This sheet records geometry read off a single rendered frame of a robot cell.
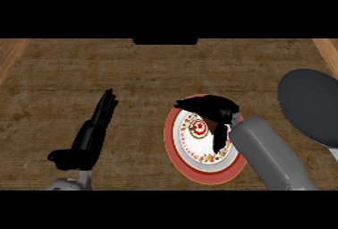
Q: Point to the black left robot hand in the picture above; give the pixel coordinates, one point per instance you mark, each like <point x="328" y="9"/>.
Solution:
<point x="91" y="140"/>

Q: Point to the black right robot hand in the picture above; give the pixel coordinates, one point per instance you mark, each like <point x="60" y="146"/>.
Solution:
<point x="215" y="108"/>

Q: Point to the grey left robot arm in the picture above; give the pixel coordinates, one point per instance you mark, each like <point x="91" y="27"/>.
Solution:
<point x="73" y="181"/>

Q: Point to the red-topped cupcake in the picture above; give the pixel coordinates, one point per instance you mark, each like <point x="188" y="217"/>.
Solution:
<point x="199" y="128"/>

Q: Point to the red-rimmed white plate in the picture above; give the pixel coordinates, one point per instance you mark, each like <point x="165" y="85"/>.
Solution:
<point x="203" y="158"/>

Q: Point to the dark grey pan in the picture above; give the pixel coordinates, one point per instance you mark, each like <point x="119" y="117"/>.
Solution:
<point x="311" y="108"/>

